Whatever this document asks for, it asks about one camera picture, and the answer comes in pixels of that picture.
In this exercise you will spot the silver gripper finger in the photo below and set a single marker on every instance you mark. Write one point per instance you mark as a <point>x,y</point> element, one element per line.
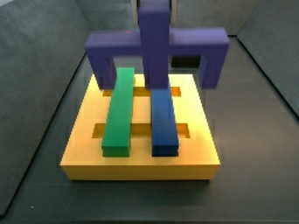
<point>133,6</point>
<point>173,12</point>

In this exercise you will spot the yellow slotted board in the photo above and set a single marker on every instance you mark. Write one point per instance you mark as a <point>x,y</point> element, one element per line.
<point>196,162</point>

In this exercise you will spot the blue bar block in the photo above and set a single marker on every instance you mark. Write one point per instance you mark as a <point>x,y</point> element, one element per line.
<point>164,132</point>

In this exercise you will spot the green bar block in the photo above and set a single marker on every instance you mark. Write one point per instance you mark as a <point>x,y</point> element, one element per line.
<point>116,139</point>

